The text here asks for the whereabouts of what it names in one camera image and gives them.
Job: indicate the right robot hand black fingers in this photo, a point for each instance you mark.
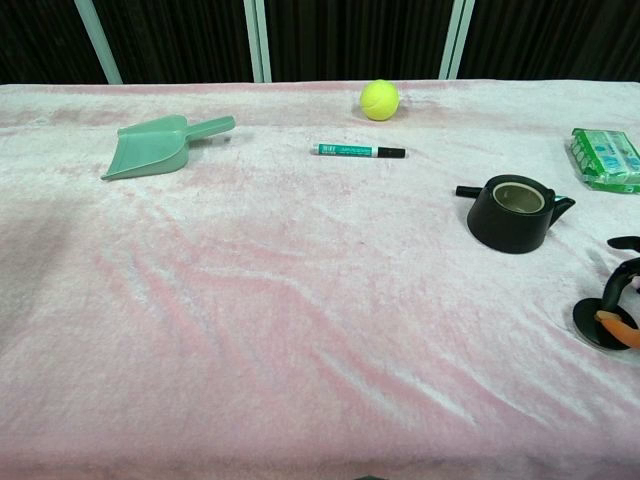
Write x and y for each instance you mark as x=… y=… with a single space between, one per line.
x=616 y=290

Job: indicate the black teapot lid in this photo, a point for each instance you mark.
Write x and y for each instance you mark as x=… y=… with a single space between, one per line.
x=587 y=325

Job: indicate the black teapot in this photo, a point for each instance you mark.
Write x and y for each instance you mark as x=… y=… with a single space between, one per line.
x=505 y=225

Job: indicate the green tissue pack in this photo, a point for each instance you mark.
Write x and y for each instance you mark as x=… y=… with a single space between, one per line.
x=607 y=160

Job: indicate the teal marker pen black cap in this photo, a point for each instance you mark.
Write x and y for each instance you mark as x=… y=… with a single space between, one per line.
x=350 y=150

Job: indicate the yellow tennis ball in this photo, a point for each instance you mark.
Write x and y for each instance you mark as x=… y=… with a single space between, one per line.
x=379 y=100

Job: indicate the pink plush table cloth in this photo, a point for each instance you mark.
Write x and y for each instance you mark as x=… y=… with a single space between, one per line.
x=280 y=310

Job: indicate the green plastic dustpan scoop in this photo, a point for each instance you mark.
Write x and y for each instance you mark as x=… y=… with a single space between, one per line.
x=150 y=150

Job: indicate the dark pleated curtain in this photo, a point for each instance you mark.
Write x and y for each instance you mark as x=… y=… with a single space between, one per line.
x=180 y=40

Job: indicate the pale green frame post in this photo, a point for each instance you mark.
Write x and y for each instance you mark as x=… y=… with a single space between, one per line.
x=258 y=40
x=98 y=40
x=457 y=39

